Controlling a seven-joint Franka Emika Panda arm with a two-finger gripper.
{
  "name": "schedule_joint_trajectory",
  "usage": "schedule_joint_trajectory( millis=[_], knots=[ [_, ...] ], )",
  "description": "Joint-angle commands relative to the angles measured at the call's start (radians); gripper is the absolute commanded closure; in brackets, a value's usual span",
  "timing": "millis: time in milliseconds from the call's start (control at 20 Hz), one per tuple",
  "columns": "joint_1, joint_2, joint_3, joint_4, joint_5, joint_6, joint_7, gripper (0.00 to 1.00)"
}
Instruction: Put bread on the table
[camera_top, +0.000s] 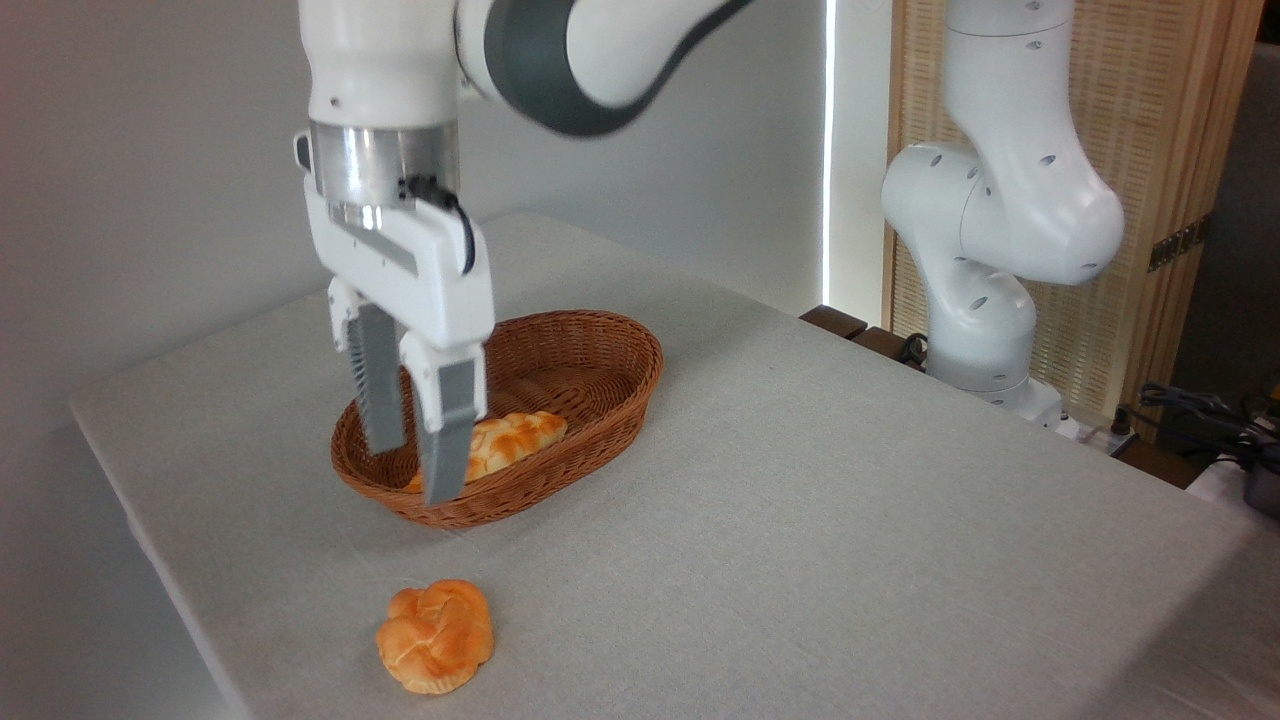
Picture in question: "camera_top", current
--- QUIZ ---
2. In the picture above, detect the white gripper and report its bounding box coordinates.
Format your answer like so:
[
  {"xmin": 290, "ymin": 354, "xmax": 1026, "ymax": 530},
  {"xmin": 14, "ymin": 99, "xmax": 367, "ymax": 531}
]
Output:
[{"xmin": 302, "ymin": 183, "xmax": 497, "ymax": 507}]

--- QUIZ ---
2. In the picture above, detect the round knotted bread roll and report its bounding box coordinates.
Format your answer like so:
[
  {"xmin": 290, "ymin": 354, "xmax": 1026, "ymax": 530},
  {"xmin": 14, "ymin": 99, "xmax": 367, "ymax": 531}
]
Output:
[{"xmin": 376, "ymin": 579, "xmax": 496, "ymax": 696}]

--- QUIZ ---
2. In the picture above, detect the long braided bread loaf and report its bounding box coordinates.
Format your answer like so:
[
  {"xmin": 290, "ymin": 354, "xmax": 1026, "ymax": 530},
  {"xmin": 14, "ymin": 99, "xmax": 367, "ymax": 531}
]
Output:
[{"xmin": 403, "ymin": 411, "xmax": 569, "ymax": 494}]

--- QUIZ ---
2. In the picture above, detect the brown wicker oval basket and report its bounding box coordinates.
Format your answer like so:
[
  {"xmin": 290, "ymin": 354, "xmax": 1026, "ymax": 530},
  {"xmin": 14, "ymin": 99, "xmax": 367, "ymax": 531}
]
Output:
[{"xmin": 330, "ymin": 309, "xmax": 665, "ymax": 529}]

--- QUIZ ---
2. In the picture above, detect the grey tablecloth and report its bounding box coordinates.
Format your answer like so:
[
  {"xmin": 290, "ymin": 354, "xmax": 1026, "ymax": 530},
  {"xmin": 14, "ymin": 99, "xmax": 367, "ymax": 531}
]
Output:
[{"xmin": 68, "ymin": 212, "xmax": 1280, "ymax": 720}]

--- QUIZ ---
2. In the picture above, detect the white power strip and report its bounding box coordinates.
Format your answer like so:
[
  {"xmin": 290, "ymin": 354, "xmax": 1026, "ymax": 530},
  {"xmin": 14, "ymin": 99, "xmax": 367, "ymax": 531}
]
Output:
[{"xmin": 1058, "ymin": 415, "xmax": 1141, "ymax": 458}]

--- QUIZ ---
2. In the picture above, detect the black screen hinge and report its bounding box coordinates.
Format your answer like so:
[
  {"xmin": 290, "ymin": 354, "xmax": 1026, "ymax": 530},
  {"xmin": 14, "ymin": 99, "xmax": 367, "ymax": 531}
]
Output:
[{"xmin": 1148, "ymin": 214, "xmax": 1212, "ymax": 272}]

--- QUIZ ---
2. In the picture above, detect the wooden woven folding screen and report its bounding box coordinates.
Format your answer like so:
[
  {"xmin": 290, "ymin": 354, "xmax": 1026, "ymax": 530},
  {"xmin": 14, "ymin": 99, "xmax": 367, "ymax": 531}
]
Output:
[{"xmin": 885, "ymin": 0, "xmax": 1267, "ymax": 441}]

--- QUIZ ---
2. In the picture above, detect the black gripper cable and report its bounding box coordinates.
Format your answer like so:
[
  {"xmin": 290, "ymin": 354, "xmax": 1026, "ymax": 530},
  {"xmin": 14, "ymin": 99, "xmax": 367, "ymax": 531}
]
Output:
[{"xmin": 398, "ymin": 175, "xmax": 478, "ymax": 276}]

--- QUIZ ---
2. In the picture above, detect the black cable bundle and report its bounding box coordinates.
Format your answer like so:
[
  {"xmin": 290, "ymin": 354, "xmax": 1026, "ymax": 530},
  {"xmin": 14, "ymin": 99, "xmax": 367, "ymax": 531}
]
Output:
[{"xmin": 1110, "ymin": 383, "xmax": 1280, "ymax": 473}]

